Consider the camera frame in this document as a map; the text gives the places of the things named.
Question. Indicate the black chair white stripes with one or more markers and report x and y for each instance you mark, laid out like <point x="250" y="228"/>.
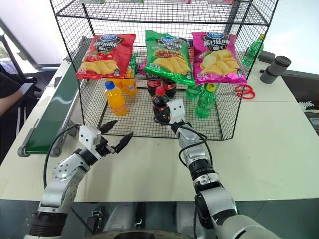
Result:
<point x="15" y="117"/>

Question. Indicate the orange soda bottle blue cap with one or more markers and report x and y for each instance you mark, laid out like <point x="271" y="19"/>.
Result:
<point x="115" y="100"/>
<point x="130" y="87"/>

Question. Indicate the green potato chips bag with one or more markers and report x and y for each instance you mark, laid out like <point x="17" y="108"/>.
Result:
<point x="167" y="59"/>

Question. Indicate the grey cylindrical flask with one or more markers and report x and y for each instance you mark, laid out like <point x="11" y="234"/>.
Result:
<point x="274" y="71"/>

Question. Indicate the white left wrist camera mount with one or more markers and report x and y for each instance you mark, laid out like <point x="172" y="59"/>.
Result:
<point x="88" y="135"/>

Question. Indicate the green white snack packet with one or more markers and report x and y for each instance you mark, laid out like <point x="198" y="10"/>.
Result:
<point x="131" y="1"/>
<point x="92" y="1"/>

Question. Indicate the person's bare forearm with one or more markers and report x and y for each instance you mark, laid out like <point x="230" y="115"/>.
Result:
<point x="10" y="95"/>

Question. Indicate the silver robot body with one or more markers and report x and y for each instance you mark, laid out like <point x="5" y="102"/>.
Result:
<point x="139" y="219"/>

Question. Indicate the green conveyor belt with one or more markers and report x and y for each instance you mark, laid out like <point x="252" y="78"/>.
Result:
<point x="53" y="107"/>

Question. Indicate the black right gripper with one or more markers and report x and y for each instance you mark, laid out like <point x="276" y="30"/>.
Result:
<point x="165" y="115"/>

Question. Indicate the red white snack packet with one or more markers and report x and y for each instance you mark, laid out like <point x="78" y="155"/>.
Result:
<point x="221" y="1"/>

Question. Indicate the pink white snack packet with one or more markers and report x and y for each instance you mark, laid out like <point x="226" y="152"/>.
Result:
<point x="172" y="1"/>

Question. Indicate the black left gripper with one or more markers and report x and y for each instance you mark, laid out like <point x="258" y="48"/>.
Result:
<point x="103" y="148"/>

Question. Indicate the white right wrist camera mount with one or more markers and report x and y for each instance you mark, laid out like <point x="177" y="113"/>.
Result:
<point x="177" y="108"/>

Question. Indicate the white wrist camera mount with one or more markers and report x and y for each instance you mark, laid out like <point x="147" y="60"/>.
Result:
<point x="88" y="135"/>
<point x="177" y="108"/>

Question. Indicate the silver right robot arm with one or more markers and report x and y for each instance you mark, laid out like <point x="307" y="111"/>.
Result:
<point x="214" y="194"/>

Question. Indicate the red potato chips bag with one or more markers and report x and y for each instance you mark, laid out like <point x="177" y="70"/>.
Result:
<point x="107" y="57"/>

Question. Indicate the dark grey machine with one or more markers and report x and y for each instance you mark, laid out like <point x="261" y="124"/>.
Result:
<point x="310" y="104"/>

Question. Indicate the cola bottle red cap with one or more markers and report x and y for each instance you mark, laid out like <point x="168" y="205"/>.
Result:
<point x="170" y="87"/>
<point x="159" y="100"/>
<point x="152" y="87"/>

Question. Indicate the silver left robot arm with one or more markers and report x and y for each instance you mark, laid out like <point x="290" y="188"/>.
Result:
<point x="62" y="176"/>

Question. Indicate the magenta potato chips bag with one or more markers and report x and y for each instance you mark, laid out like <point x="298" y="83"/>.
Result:
<point x="216" y="59"/>

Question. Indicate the purple snack bag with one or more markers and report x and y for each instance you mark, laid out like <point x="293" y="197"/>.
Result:
<point x="186" y="42"/>

